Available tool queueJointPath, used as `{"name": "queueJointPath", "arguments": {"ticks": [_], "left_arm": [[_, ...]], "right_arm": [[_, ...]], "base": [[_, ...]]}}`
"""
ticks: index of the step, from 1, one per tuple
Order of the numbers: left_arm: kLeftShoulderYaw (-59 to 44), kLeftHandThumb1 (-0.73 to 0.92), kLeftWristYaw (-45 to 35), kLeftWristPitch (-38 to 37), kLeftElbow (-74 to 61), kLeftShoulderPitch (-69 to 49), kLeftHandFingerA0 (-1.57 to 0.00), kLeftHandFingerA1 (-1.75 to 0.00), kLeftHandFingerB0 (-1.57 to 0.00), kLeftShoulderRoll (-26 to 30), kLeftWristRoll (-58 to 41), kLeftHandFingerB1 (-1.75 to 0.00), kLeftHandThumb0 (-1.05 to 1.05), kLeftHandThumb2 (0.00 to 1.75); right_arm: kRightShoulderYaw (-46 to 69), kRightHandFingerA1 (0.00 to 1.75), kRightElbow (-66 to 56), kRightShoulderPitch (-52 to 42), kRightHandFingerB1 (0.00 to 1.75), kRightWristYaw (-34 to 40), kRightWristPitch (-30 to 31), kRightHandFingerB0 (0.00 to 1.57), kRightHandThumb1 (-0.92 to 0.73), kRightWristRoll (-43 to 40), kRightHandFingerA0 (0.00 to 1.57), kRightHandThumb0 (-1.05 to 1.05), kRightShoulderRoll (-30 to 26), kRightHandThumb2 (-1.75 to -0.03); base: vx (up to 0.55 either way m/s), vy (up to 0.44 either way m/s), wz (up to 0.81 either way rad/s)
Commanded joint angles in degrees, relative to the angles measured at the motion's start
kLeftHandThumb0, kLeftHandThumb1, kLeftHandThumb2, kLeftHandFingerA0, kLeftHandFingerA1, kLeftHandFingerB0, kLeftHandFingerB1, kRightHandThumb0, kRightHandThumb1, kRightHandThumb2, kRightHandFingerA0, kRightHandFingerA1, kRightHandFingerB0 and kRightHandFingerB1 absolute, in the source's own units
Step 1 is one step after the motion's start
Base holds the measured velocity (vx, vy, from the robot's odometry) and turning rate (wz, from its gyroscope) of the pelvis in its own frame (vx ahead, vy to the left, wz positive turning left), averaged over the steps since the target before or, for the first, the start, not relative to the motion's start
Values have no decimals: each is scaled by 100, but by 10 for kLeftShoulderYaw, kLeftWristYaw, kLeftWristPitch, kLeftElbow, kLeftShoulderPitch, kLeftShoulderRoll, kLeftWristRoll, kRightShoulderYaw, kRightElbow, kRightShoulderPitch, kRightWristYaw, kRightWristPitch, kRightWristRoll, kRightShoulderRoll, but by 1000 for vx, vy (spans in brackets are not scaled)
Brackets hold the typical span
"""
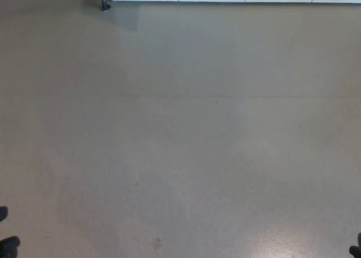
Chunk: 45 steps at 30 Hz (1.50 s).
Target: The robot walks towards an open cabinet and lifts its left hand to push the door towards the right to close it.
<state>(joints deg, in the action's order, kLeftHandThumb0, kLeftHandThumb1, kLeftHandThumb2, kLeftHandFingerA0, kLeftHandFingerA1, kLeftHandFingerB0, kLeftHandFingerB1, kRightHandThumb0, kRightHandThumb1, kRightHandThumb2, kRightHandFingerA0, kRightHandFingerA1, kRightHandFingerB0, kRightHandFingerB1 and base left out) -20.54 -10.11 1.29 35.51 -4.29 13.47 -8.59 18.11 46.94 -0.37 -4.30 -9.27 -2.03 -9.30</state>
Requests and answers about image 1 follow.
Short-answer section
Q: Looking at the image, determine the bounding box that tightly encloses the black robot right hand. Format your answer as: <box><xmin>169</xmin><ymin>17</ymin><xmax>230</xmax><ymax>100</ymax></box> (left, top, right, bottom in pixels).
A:
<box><xmin>349</xmin><ymin>232</ymin><xmax>361</xmax><ymax>258</ymax></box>

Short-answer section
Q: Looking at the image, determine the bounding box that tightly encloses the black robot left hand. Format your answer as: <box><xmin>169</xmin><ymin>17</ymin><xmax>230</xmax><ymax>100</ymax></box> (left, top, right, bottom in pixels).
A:
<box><xmin>0</xmin><ymin>205</ymin><xmax>21</xmax><ymax>258</ymax></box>

